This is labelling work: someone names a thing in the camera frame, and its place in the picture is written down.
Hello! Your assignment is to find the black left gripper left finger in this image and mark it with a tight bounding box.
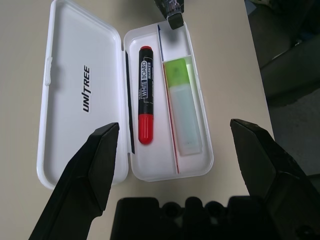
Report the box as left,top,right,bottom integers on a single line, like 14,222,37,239
27,121,120,240

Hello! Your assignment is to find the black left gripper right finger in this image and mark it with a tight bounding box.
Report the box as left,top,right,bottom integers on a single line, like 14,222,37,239
229,118,320,240

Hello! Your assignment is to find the red black whiteboard marker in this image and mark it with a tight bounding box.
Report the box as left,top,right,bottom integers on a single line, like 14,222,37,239
137,45,155,145

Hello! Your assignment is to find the white eraser with green cap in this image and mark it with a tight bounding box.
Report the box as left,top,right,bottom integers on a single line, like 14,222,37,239
163,58,203,157

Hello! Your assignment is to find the white plastic pencil case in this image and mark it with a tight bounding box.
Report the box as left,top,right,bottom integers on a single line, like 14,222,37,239
36,0,215,190

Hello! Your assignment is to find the small dark grey block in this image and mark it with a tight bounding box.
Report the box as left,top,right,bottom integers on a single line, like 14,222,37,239
153,0,186,31

